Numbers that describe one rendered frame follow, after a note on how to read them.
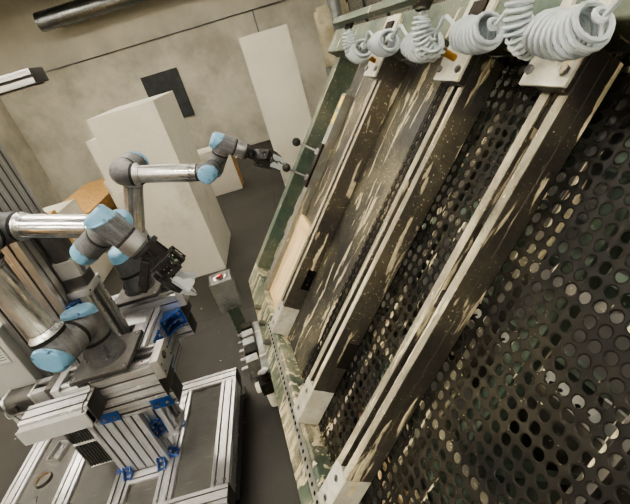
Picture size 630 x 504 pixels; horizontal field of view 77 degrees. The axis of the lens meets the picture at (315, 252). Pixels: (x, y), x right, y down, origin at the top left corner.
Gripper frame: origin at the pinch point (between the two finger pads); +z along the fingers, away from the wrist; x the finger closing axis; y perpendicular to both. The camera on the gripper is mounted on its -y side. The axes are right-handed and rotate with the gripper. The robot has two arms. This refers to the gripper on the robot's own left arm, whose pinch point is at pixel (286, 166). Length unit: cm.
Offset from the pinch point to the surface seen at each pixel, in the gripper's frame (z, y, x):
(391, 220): 6, -91, 25
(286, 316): 8, -32, 64
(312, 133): 8.3, 2.0, -19.7
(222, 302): -5, 31, 72
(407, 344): 5, -111, 53
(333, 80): 8.2, -7.2, -43.4
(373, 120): 8, -60, -10
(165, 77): -104, 755, -268
